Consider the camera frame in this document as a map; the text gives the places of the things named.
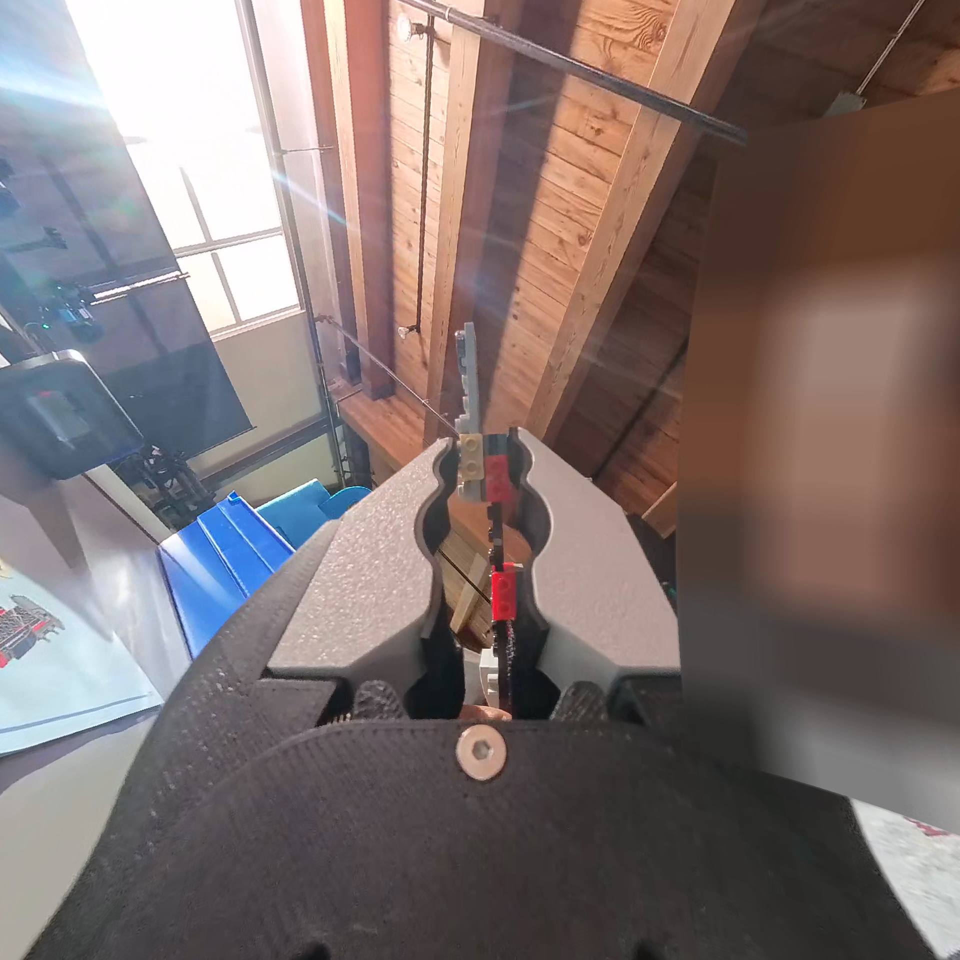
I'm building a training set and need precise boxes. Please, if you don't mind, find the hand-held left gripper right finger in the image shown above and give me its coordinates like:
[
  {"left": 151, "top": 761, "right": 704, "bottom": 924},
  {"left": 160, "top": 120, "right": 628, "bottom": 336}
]
[{"left": 508, "top": 426, "right": 684, "bottom": 676}]

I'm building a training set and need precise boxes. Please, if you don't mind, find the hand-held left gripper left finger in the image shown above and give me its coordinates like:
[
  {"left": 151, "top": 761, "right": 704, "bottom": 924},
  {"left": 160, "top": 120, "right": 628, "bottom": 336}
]
[{"left": 264, "top": 437, "right": 460, "bottom": 676}]

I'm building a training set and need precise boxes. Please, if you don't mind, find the toy brick model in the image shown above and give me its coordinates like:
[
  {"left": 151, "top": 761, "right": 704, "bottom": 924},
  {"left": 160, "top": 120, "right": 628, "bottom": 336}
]
[{"left": 442, "top": 321, "right": 528, "bottom": 714}]

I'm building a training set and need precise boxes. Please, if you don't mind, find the grey desk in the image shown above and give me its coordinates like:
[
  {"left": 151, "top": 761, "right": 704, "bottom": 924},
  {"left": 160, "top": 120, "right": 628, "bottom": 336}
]
[{"left": 0, "top": 442, "right": 252, "bottom": 960}]

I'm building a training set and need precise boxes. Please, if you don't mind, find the blue plastic bin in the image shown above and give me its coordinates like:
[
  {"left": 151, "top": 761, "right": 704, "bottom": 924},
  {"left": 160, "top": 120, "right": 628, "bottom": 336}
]
[{"left": 156, "top": 491, "right": 295, "bottom": 663}]

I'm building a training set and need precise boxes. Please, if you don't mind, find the dark partition screen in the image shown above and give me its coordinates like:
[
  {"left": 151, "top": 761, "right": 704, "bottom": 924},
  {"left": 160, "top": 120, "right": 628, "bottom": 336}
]
[{"left": 0, "top": 0, "right": 255, "bottom": 459}]

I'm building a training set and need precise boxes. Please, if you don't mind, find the brick instruction booklet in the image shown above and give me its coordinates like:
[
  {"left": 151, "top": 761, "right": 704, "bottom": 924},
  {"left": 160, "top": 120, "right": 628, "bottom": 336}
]
[{"left": 0, "top": 540, "right": 165, "bottom": 757}]

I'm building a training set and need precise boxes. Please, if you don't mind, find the black power adapter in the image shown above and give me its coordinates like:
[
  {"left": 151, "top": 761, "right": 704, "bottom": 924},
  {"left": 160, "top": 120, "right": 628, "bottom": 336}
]
[{"left": 0, "top": 350, "right": 145, "bottom": 481}]

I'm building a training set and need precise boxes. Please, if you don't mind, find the person's torso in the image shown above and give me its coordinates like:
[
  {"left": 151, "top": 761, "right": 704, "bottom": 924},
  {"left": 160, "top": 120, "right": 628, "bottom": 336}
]
[{"left": 849, "top": 797, "right": 960, "bottom": 960}]

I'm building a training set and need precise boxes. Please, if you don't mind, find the black ceiling pipe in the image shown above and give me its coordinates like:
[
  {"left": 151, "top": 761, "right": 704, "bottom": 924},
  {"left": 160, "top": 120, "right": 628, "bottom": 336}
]
[{"left": 405, "top": 0, "right": 749, "bottom": 144}]

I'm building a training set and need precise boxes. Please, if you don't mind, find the large window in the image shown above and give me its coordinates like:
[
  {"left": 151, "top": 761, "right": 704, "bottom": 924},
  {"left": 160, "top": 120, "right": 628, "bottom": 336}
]
[{"left": 63, "top": 0, "right": 305, "bottom": 339}]

